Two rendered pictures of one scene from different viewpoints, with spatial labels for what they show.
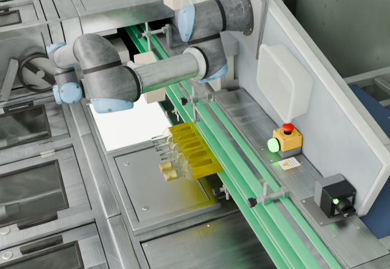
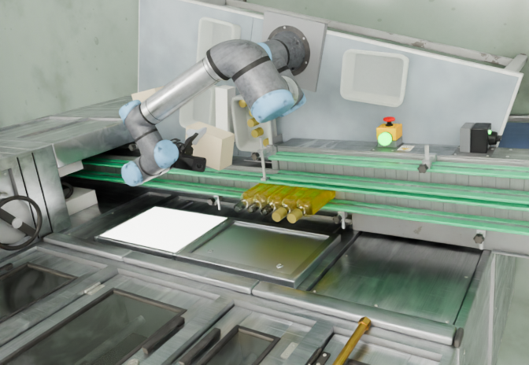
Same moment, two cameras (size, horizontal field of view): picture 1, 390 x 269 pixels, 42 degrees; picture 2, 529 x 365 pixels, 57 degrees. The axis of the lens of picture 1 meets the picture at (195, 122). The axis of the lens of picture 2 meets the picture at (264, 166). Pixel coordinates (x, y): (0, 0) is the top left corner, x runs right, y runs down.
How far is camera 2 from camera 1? 1.25 m
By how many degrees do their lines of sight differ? 38
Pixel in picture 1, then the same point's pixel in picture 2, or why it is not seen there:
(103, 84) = (271, 75)
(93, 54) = (252, 47)
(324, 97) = (427, 65)
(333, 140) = (448, 97)
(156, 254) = (334, 291)
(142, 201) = (268, 263)
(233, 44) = not seen: hidden behind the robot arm
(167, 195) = (286, 251)
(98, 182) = (201, 273)
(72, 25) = (45, 156)
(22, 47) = not seen: outside the picture
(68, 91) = (166, 148)
